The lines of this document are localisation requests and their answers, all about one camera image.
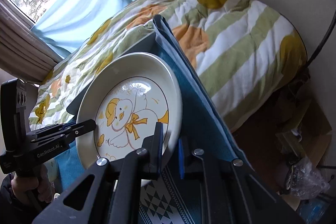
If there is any white duck oval plate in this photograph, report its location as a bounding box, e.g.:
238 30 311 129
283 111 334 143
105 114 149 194
76 52 182 169

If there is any person's left hand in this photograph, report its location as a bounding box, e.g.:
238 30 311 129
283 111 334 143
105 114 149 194
11 164 54 203

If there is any blue patterned tablecloth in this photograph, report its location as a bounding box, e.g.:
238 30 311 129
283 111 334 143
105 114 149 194
52 14 258 224

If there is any brown curtain left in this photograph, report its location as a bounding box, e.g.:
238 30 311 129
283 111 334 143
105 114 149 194
1 2 62 84

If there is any clear plastic bag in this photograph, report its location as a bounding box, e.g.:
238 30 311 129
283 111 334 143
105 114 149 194
284 157 330 200

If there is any cardboard box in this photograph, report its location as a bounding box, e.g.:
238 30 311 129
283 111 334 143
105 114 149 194
276 99 332 166

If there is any floral striped quilt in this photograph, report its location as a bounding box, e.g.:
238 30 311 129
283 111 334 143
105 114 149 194
29 0 307 131

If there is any light blue sheer curtain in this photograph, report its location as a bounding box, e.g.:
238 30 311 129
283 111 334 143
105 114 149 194
31 0 134 58

